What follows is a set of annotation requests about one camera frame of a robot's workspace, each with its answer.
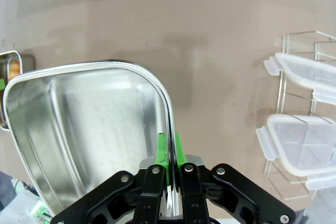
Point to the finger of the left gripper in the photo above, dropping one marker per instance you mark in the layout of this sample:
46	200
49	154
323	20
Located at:
1	84

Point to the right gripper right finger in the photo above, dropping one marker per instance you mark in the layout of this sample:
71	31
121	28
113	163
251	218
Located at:
199	197

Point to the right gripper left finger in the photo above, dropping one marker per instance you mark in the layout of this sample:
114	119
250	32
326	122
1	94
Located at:
147	197

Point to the golden croissant bread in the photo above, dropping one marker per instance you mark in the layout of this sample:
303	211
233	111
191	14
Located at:
14	69

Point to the steel rectangular container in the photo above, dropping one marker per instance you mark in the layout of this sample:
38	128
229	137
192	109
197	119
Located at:
26	62
92	116

